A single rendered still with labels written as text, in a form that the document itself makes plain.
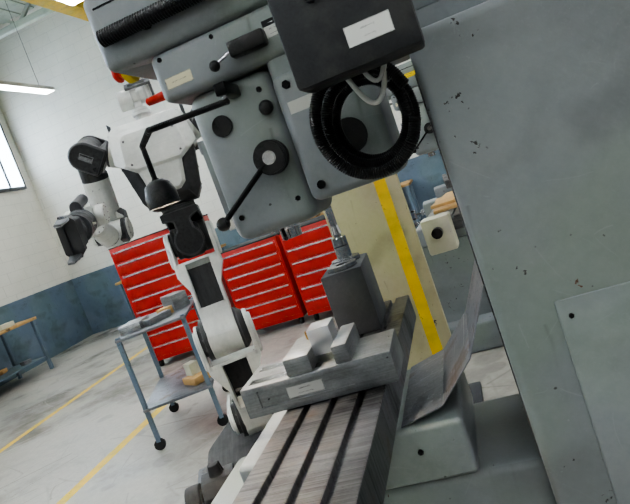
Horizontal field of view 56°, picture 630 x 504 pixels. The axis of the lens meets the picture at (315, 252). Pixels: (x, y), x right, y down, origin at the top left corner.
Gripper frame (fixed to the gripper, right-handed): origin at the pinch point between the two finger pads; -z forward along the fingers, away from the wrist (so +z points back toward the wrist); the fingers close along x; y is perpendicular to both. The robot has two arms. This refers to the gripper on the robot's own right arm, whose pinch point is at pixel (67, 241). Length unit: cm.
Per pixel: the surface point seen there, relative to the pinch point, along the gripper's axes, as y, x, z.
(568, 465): 95, -42, -79
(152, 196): 30.8, 13.0, -30.8
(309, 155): 65, 16, -44
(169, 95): 40, 33, -32
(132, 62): 35, 40, -28
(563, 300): 99, -12, -74
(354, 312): 71, -36, -11
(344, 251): 74, -24, 5
